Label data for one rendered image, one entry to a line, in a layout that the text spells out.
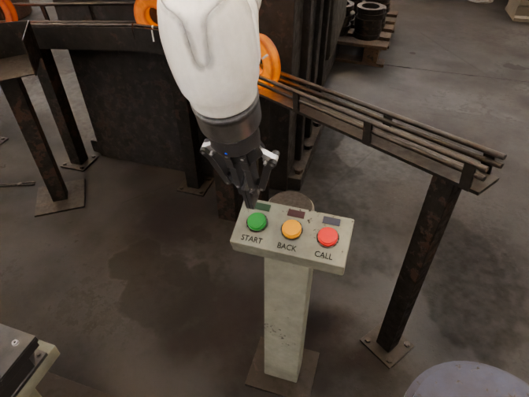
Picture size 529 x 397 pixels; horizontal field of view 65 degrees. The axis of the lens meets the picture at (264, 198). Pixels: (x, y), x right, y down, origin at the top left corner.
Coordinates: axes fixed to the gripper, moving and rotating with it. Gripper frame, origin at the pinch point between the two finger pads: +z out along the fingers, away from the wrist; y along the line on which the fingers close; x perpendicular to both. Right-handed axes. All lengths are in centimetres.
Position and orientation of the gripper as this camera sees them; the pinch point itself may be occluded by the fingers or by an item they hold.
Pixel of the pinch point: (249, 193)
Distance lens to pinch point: 76.1
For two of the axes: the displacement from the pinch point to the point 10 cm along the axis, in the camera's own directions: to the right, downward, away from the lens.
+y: -9.6, -1.9, 2.2
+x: -2.7, 8.5, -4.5
